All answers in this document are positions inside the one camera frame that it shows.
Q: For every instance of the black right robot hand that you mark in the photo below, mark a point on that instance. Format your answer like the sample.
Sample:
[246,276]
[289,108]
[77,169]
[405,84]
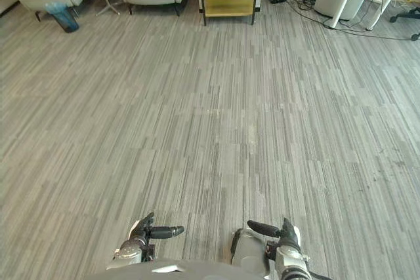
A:
[285,232]

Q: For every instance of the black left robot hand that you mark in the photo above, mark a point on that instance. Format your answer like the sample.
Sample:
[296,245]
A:
[157,231]

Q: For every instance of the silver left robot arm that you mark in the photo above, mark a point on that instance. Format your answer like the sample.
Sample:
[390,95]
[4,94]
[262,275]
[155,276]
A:
[133,253]

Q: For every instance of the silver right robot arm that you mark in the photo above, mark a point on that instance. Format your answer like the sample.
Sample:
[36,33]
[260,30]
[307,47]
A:
[288,262]

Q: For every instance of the silver robot leg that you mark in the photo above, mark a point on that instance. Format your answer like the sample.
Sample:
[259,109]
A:
[247,248]

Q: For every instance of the grey robot torso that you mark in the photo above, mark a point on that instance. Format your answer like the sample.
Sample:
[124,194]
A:
[177,270]

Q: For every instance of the blue waste bin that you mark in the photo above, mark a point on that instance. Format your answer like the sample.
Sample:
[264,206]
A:
[64,16]

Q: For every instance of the black office chair base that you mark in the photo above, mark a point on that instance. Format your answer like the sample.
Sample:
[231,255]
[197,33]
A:
[407,17]

